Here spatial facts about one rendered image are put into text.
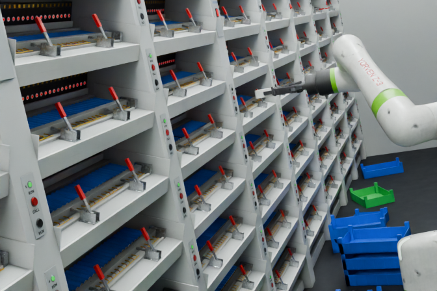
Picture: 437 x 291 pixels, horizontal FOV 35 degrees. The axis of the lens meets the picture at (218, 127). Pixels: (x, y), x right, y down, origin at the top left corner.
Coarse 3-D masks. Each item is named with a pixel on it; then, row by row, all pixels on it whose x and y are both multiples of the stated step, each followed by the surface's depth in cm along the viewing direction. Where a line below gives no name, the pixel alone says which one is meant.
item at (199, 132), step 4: (208, 124) 254; (212, 124) 256; (200, 128) 247; (204, 128) 247; (208, 128) 252; (212, 128) 257; (192, 132) 240; (196, 132) 240; (200, 132) 243; (204, 132) 248; (184, 136) 232; (192, 136) 235; (196, 136) 240; (200, 136) 240; (180, 140) 226; (184, 140) 227; (188, 140) 231; (192, 140) 236; (196, 140) 235; (176, 144) 221; (180, 144) 224; (184, 144) 227; (176, 148) 221; (180, 148) 225
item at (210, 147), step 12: (204, 120) 263; (216, 120) 260; (228, 120) 260; (228, 132) 256; (192, 144) 233; (204, 144) 234; (216, 144) 237; (228, 144) 253; (180, 156) 203; (192, 156) 218; (204, 156) 225; (192, 168) 215
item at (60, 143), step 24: (24, 96) 164; (48, 96) 174; (72, 96) 185; (96, 96) 196; (120, 96) 194; (144, 96) 192; (48, 120) 160; (72, 120) 163; (96, 120) 174; (120, 120) 177; (144, 120) 186; (48, 144) 147; (72, 144) 150; (96, 144) 160; (48, 168) 140
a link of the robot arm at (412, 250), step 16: (400, 240) 215; (416, 240) 210; (432, 240) 210; (400, 256) 213; (416, 256) 208; (432, 256) 208; (416, 272) 210; (432, 272) 208; (416, 288) 210; (432, 288) 208
